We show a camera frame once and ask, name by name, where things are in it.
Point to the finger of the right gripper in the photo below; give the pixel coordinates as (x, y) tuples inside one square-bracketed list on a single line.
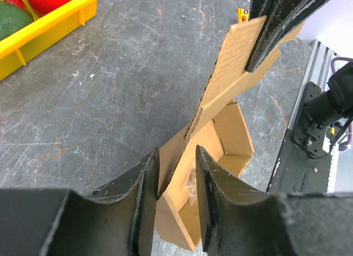
[(282, 16)]

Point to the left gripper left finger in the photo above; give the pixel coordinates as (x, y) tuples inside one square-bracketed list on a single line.
[(127, 207)]

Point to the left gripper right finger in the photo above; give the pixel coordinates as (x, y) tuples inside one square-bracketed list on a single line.
[(225, 208)]

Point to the small clear snack wrapper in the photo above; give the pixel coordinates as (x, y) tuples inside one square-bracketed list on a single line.
[(190, 184)]

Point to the brown cardboard box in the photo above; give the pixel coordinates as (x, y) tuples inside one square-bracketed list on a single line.
[(219, 126)]

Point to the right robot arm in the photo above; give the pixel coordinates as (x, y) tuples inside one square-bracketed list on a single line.
[(334, 104)]

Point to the yellow candy bag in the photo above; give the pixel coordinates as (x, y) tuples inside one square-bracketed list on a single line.
[(243, 15)]

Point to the yellow plastic tray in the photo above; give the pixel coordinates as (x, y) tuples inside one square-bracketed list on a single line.
[(24, 45)]

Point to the green avocado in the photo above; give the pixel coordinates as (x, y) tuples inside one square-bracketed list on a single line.
[(13, 19)]

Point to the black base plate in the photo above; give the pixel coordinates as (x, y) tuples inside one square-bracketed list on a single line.
[(303, 162)]

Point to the grey slotted cable duct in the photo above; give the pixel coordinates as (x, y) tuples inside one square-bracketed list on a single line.
[(333, 169)]

